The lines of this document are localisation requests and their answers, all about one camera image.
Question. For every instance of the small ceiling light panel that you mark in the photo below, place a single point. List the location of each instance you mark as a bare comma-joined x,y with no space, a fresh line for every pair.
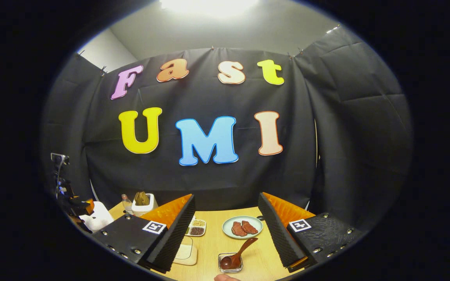
332,29

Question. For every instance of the white divided dish of beans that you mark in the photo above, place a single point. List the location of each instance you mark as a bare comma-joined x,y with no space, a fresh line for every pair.
197,228

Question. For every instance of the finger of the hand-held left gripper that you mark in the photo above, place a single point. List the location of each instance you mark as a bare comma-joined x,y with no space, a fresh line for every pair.
89,207

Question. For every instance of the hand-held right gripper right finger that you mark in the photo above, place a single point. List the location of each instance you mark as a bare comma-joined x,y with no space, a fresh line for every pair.
275,238

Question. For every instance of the white toaster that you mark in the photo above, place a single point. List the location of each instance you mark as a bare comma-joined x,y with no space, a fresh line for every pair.
143,210

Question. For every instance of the black backdrop cloth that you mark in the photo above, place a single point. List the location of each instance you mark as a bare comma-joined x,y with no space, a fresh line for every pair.
326,136

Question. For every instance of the brown wooden spoon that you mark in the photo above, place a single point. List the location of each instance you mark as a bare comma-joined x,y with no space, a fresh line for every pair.
229,262

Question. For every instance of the white rice cooker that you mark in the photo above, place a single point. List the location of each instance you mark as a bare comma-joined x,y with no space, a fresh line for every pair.
102,218

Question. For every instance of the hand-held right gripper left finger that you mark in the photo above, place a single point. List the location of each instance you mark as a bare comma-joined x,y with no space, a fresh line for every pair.
174,238

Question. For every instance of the clear plastic water bottle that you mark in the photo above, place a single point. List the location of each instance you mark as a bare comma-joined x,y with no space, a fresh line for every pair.
126,205

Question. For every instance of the brown bread slice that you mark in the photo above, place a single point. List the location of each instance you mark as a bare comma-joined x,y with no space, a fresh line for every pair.
138,199
145,198

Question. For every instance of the pale green plate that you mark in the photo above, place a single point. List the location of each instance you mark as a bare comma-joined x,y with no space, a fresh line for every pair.
227,228

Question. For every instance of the clear glass chopstick holder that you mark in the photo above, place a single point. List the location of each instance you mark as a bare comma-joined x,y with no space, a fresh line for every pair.
221,269

